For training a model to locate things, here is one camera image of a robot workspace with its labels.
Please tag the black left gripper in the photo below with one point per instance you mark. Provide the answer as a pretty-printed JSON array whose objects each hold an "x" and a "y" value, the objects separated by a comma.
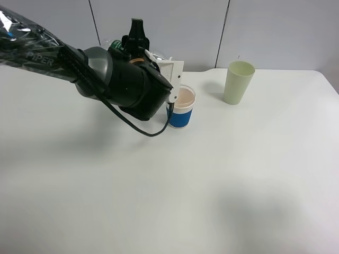
[{"x": 136, "y": 88}]

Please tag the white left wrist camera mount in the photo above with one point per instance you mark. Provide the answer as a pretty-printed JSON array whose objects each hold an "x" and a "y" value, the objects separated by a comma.
[{"x": 171, "y": 70}]

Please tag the clear bottle green label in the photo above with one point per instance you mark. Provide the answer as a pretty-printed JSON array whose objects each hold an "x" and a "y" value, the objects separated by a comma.
[{"x": 117, "y": 44}]

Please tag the pale green plastic cup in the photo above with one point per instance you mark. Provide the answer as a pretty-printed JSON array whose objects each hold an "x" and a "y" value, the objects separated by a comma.
[{"x": 239, "y": 75}]

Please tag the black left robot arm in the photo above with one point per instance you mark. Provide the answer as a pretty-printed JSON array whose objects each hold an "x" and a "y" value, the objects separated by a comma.
[{"x": 28, "y": 46}]

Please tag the blue sleeved glass cup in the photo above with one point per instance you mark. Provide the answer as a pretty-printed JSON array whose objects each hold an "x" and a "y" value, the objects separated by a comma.
[{"x": 183, "y": 107}]

